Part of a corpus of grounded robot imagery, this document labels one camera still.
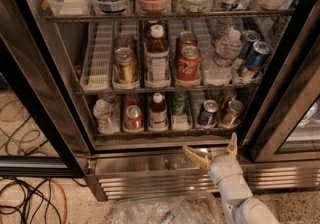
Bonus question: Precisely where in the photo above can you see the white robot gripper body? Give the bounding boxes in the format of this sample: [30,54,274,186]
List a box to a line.
[208,155,244,185]

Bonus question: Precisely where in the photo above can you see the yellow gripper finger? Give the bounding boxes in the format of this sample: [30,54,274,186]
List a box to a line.
[226,132,238,158]
[183,146,211,170]

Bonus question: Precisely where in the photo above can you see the blue pepsi can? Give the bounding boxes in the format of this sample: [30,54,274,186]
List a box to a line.
[197,100,218,126]

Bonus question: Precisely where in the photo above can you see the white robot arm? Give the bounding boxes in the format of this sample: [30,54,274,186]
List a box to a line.
[183,132,280,224]

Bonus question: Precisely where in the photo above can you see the gold can bottom front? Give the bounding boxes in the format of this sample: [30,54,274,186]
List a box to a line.
[220,100,243,126]

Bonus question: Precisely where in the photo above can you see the gold can bottom rear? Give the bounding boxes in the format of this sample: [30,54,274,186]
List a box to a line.
[217,88,237,108]

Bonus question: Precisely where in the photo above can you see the green can bottom shelf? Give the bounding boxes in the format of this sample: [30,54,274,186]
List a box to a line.
[172,91,188,116]

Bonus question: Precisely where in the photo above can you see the tea bottle bottom shelf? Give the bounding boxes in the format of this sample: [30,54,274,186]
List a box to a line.
[149,93,167,131]

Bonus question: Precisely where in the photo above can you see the red can bottom front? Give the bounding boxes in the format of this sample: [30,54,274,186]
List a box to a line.
[125,105,143,131]

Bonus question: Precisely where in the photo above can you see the blue red bull can front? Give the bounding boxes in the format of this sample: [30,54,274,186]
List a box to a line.
[240,41,271,79]

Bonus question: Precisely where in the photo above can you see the blue red bull can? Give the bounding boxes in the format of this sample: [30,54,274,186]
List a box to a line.
[233,30,260,71]
[240,41,271,79]

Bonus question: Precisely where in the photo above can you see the coca cola can middle front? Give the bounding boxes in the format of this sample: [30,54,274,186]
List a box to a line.
[176,46,201,81]

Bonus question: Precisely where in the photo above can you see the red can bottom rear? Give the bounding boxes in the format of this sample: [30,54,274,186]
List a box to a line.
[124,94,141,107]

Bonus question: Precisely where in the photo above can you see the water bottle bottom shelf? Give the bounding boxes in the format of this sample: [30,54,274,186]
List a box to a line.
[93,99,119,135]

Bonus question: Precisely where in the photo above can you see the blue red bull can rear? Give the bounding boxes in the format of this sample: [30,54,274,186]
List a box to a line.
[233,30,260,71]

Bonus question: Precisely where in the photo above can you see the gold can middle front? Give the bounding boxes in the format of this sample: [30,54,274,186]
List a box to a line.
[114,47,137,84]

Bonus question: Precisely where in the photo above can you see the coca cola can middle rear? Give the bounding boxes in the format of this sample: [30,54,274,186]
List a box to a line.
[176,31,198,55]

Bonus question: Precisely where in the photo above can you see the empty white tray middle shelf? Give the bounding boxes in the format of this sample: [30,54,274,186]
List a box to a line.
[80,22,113,93]

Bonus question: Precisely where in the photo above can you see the gold can middle rear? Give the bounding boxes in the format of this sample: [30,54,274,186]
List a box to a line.
[115,33,136,51]

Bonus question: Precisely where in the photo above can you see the open fridge glass door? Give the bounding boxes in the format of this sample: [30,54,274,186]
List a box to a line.
[1,0,94,177]

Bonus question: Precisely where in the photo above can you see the clear plastic bin of bottles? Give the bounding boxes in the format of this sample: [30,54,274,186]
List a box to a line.
[108,193,224,224]

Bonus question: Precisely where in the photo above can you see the water bottle middle front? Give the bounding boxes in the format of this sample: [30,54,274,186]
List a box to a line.
[208,30,242,86]

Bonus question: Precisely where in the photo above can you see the tea bottle middle front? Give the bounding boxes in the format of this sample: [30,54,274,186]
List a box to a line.
[145,25,169,83]

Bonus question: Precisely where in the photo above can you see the water bottle middle rear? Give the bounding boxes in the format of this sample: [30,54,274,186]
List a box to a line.
[212,18,234,45]

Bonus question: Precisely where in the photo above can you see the black and orange floor cables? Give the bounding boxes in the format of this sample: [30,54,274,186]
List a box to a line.
[0,176,88,224]

